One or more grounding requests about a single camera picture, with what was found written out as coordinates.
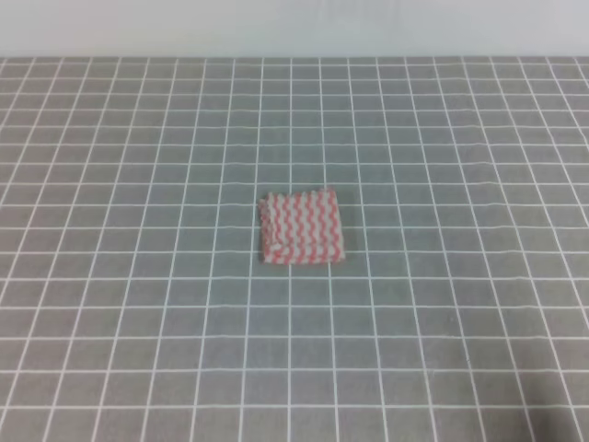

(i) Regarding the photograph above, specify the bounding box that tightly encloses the pink white wavy towel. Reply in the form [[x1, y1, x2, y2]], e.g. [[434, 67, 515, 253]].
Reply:
[[258, 188, 346, 265]]

